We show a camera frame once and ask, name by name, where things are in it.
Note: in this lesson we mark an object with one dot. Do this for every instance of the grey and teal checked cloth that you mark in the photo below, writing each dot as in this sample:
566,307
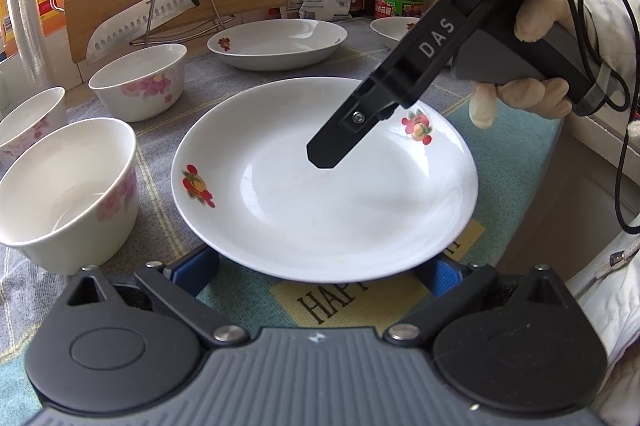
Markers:
155,156

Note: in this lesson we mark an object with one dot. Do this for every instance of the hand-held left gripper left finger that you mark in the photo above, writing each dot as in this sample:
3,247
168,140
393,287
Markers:
196,267

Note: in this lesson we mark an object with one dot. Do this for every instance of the white bowl with pink flowers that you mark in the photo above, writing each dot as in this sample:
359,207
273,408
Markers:
30,121
145,91
60,206

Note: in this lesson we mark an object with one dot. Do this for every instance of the person's white jacket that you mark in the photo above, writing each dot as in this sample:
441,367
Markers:
610,321

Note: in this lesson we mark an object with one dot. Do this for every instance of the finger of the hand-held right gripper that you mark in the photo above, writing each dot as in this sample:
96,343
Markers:
345,131

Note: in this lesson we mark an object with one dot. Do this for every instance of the person's right hand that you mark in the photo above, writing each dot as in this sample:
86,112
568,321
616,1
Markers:
540,16

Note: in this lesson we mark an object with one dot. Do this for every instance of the green-lidded jar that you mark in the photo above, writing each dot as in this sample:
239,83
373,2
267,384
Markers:
397,1

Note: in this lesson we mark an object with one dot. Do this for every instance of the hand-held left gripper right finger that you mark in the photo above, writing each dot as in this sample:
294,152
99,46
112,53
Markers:
440,277

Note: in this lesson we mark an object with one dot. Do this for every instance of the white plate with fruit print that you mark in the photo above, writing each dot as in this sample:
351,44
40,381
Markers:
280,41
325,216
395,29

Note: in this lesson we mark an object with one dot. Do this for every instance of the person's right forearm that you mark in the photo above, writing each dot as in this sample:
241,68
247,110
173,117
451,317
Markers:
620,31

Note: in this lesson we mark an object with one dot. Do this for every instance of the stack of clear plastic cups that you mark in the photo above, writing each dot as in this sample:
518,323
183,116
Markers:
27,6

